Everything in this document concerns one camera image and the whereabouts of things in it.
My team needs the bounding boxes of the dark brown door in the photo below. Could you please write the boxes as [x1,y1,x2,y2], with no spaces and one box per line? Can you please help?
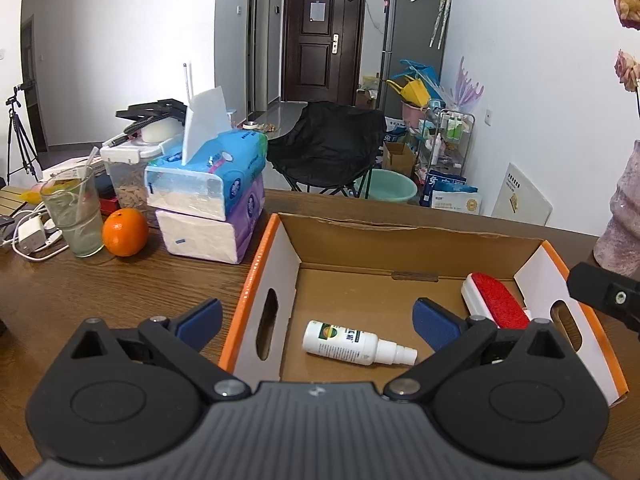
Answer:
[281,0,366,105]

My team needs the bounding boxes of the clear drinking glass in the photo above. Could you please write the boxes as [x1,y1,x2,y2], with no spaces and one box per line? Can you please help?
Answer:
[40,146,103,258]

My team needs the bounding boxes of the blue tissue pack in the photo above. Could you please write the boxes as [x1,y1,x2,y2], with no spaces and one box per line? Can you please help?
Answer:
[144,87,267,221]

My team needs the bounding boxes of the red white lint brush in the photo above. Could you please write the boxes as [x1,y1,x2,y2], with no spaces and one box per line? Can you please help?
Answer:
[461,273,529,330]

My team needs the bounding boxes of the pink textured vase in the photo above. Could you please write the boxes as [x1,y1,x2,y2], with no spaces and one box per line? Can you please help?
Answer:
[593,141,640,276]

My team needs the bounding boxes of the black folding chair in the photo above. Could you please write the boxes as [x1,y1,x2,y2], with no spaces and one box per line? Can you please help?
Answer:
[267,101,386,198]

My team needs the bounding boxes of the green plastic basin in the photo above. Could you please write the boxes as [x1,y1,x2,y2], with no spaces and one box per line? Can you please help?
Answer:
[354,168,418,203]

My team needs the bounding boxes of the clear food container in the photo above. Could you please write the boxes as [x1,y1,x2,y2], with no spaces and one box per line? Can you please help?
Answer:
[100,136,182,226]

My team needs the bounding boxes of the orange fruit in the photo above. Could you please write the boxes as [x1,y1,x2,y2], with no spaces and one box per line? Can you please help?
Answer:
[102,208,149,258]

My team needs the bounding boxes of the red cardboard box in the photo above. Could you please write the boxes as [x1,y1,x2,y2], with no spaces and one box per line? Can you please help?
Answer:
[219,214,628,404]

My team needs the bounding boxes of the wire storage rack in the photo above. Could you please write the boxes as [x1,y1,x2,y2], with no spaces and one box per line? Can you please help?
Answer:
[418,108,475,178]

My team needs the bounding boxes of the camera tripod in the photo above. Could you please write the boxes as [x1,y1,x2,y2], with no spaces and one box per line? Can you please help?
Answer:
[6,84,40,183]

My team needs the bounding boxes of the dried pink roses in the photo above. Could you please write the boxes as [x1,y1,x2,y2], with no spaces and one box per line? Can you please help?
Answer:
[613,0,640,106]

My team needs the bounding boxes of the blue yellow dustpan set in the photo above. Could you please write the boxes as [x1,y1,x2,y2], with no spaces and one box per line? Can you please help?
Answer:
[385,58,442,108]

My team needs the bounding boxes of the white charger with cable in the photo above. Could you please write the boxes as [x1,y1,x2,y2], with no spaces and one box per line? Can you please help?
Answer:
[1,209,68,262]

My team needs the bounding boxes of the white board leaning on wall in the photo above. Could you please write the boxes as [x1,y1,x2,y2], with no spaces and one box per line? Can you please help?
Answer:
[491,162,553,226]

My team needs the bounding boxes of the purple white tissue pack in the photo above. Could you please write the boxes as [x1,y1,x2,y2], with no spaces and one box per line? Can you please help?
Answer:
[156,176,265,264]

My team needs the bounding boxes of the small cardboard box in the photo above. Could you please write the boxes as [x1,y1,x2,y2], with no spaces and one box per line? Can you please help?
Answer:
[382,142,416,177]

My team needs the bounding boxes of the grey refrigerator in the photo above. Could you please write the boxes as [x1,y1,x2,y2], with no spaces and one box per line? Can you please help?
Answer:
[378,0,447,118]

